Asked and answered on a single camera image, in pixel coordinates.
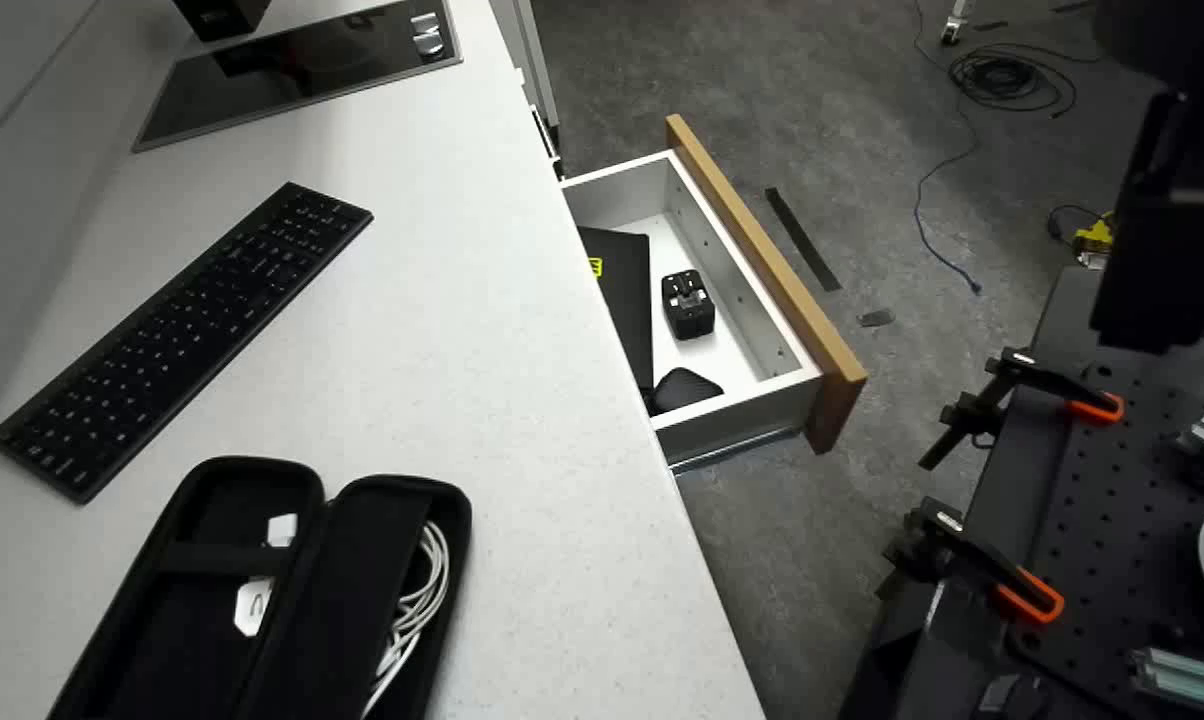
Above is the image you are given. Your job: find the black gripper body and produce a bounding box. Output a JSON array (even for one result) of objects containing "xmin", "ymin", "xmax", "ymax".
[{"xmin": 1087, "ymin": 85, "xmax": 1204, "ymax": 360}]

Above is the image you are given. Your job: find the white drawer with wooden front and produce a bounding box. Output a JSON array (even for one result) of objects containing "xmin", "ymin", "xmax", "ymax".
[{"xmin": 558, "ymin": 112, "xmax": 873, "ymax": 474}]

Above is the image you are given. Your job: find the yellow connector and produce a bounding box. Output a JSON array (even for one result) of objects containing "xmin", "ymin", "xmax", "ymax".
[{"xmin": 1072, "ymin": 213, "xmax": 1122, "ymax": 265}]

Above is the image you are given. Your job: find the black clamp with orange grip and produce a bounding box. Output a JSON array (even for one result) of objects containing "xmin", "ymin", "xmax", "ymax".
[
  {"xmin": 876, "ymin": 496, "xmax": 1072, "ymax": 634},
  {"xmin": 916, "ymin": 350, "xmax": 1133, "ymax": 474}
]

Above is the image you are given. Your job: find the white caster wheel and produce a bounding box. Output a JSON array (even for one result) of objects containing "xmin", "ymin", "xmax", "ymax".
[{"xmin": 938, "ymin": 0, "xmax": 976, "ymax": 48}]

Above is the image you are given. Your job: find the black perforated robot table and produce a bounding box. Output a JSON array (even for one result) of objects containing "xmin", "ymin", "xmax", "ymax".
[{"xmin": 836, "ymin": 256, "xmax": 1204, "ymax": 720}]

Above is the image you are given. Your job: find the black strip on floor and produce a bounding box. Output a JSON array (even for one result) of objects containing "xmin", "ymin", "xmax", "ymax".
[{"xmin": 761, "ymin": 186, "xmax": 848, "ymax": 295}]

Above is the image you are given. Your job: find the black travel adapter cube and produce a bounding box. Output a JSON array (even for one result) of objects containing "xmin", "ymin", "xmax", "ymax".
[{"xmin": 661, "ymin": 265, "xmax": 719, "ymax": 343}]

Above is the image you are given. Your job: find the flat black pouch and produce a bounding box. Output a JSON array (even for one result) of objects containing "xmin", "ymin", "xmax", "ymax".
[{"xmin": 646, "ymin": 363, "xmax": 729, "ymax": 420}]

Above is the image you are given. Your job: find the black folder with yellow mark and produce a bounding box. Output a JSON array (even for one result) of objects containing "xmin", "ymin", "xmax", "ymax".
[{"xmin": 576, "ymin": 225, "xmax": 661, "ymax": 402}]

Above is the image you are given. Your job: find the white cabinet door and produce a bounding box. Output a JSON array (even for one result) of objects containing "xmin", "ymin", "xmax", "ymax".
[{"xmin": 490, "ymin": 0, "xmax": 569, "ymax": 181}]

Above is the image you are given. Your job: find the black glass cooktop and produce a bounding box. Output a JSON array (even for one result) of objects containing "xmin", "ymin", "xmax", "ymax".
[{"xmin": 134, "ymin": 0, "xmax": 469, "ymax": 155}]

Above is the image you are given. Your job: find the black zip case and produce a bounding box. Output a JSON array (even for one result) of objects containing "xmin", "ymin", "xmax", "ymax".
[{"xmin": 45, "ymin": 454, "xmax": 476, "ymax": 720}]

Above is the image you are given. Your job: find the small white adapter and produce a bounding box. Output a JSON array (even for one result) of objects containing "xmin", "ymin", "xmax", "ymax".
[{"xmin": 266, "ymin": 509, "xmax": 304, "ymax": 552}]

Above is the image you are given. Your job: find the black box-shaped object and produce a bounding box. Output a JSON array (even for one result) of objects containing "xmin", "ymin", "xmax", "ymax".
[{"xmin": 168, "ymin": 0, "xmax": 276, "ymax": 44}]

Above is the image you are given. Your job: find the white charger plug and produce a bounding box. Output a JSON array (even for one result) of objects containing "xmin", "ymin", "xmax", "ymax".
[{"xmin": 233, "ymin": 572, "xmax": 282, "ymax": 641}]

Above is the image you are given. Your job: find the black computer keyboard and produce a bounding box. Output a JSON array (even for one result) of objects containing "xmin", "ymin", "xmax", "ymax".
[{"xmin": 0, "ymin": 181, "xmax": 377, "ymax": 509}]

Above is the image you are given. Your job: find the coiled black cable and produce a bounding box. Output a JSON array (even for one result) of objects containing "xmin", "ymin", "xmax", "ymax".
[{"xmin": 943, "ymin": 44, "xmax": 1086, "ymax": 124}]

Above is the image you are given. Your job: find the thin black cable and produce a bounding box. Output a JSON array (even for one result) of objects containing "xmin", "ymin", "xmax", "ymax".
[{"xmin": 908, "ymin": 139, "xmax": 990, "ymax": 301}]

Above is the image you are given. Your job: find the white coiled cable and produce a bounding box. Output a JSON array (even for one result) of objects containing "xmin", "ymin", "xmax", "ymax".
[{"xmin": 356, "ymin": 515, "xmax": 455, "ymax": 716}]

